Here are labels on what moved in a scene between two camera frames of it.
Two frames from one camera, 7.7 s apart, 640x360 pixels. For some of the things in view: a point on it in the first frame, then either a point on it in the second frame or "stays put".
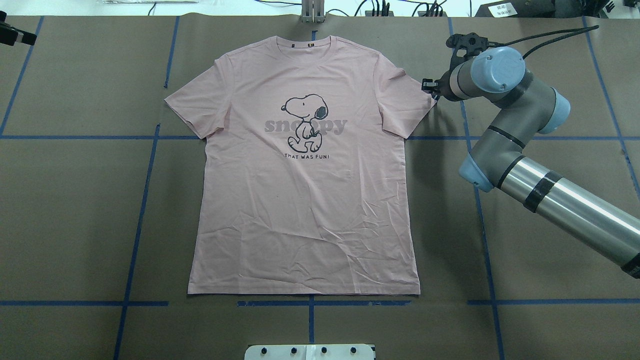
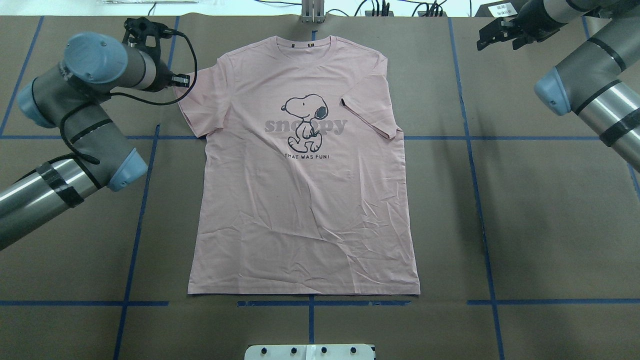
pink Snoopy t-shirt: (306, 188) stays put
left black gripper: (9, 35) -> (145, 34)
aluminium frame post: (313, 11) stays put
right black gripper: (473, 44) -> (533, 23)
